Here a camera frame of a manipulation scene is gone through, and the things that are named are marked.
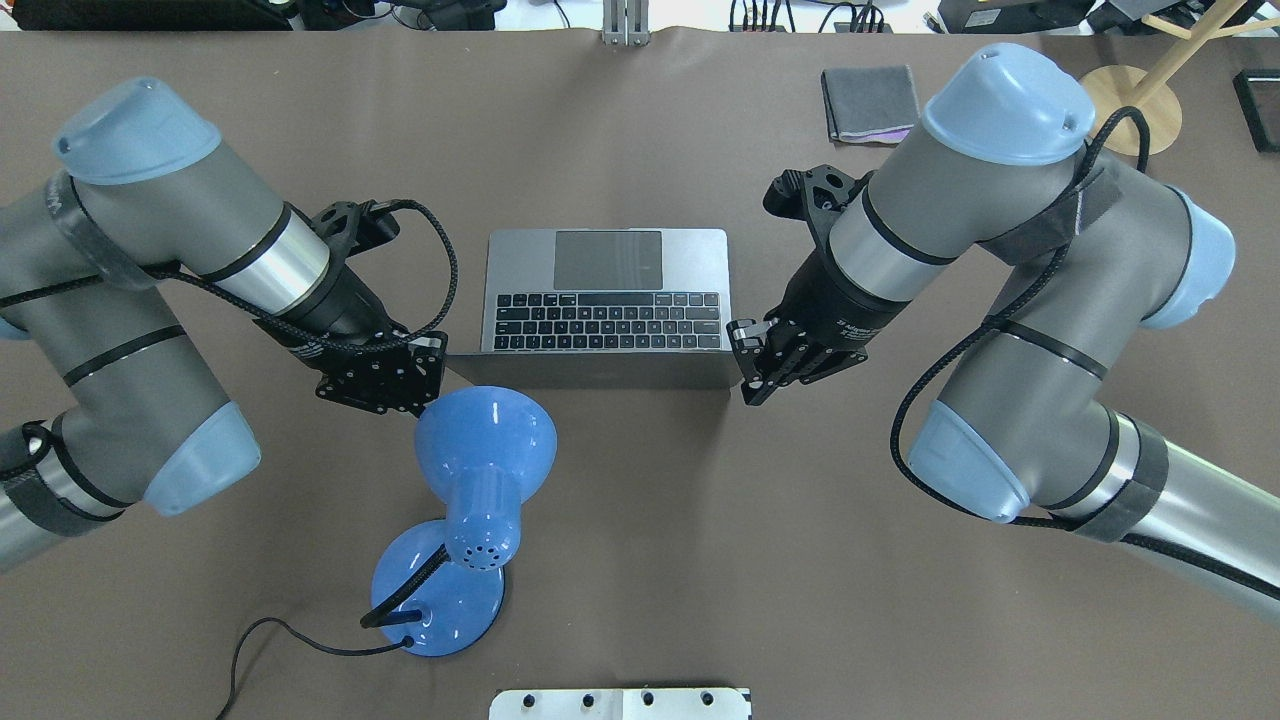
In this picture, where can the wooden mug tree stand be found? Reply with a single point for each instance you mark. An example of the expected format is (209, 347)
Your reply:
(1120, 86)

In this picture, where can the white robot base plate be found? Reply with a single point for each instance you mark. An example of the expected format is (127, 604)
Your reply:
(624, 703)

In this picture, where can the black box at table edge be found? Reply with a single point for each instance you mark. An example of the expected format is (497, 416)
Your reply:
(1258, 95)

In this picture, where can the blue desk lamp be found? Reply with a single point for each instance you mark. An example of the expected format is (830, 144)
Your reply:
(484, 451)

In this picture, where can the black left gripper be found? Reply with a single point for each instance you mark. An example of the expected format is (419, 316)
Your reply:
(341, 303)

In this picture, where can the aluminium frame post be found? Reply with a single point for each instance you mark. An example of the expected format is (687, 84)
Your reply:
(625, 23)

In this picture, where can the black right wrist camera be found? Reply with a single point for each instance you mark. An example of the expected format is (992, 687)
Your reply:
(817, 197)

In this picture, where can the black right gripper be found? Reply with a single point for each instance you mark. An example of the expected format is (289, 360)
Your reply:
(828, 305)

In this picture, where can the folded grey cloth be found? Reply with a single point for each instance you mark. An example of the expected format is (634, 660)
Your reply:
(869, 104)

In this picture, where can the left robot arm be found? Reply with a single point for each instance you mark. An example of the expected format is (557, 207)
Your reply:
(148, 190)

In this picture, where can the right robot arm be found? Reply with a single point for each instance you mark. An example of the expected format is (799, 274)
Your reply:
(1006, 426)

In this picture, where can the grey laptop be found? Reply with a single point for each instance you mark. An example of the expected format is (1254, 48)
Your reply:
(635, 308)

